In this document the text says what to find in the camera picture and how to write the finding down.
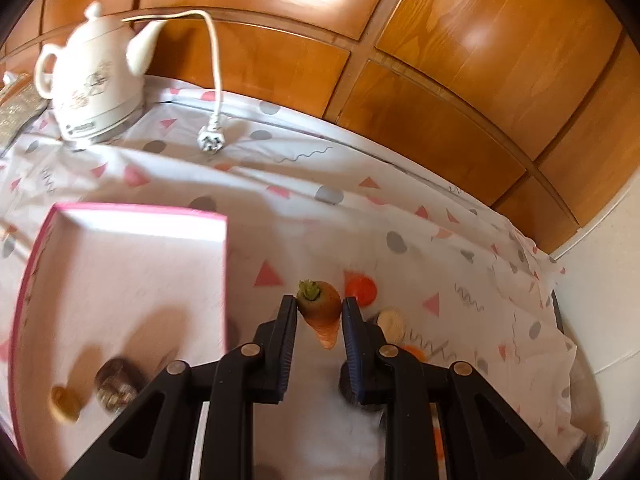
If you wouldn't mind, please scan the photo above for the white ceramic electric kettle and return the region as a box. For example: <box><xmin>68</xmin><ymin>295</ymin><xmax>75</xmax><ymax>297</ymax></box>
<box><xmin>34</xmin><ymin>1</ymin><xmax>163</xmax><ymax>143</ymax></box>

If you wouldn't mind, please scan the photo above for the wooden panelled cabinet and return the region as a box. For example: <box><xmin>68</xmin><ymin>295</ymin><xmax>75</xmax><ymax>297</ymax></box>
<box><xmin>0</xmin><ymin>0</ymin><xmax>640</xmax><ymax>256</ymax></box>

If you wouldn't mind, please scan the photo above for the red round fruit piece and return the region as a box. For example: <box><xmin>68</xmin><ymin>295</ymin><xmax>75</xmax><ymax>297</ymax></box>
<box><xmin>344</xmin><ymin>270</ymin><xmax>378</xmax><ymax>307</ymax></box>

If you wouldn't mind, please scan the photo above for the dark brown wrinkled fruit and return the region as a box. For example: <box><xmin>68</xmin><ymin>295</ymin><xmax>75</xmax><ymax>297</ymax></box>
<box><xmin>339</xmin><ymin>362</ymin><xmax>386</xmax><ymax>413</ymax></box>

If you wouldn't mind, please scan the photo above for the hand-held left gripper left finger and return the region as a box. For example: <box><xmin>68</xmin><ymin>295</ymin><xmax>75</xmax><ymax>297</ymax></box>
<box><xmin>65</xmin><ymin>294</ymin><xmax>299</xmax><ymax>480</ymax></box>

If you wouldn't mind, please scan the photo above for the orange carrot piece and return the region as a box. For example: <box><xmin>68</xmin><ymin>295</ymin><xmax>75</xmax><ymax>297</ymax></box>
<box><xmin>296</xmin><ymin>280</ymin><xmax>342</xmax><ymax>350</ymax></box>

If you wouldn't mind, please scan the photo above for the white printed tablecloth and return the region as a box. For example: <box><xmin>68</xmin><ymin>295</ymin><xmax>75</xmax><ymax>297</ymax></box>
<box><xmin>0</xmin><ymin>74</ymin><xmax>608</xmax><ymax>480</ymax></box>

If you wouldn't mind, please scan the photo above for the dark chunk with cream face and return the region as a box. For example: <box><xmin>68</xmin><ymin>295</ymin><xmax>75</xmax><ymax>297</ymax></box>
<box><xmin>367</xmin><ymin>309</ymin><xmax>405</xmax><ymax>346</ymax></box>

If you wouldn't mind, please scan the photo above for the white power cord with plug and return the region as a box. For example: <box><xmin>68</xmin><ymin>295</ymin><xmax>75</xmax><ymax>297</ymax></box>
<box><xmin>121</xmin><ymin>9</ymin><xmax>224</xmax><ymax>153</ymax></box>

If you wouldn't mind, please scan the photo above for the pink cardboard box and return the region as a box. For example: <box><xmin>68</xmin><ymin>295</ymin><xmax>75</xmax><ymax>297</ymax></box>
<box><xmin>9</xmin><ymin>202</ymin><xmax>231</xmax><ymax>453</ymax></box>

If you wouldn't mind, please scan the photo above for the glittery patterned box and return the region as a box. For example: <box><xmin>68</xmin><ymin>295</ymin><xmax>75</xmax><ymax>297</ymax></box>
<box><xmin>0</xmin><ymin>72</ymin><xmax>51</xmax><ymax>151</ymax></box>

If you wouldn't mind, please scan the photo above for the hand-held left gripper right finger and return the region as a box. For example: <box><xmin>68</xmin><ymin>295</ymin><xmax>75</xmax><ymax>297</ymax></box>
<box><xmin>341</xmin><ymin>296</ymin><xmax>576</xmax><ymax>480</ymax></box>

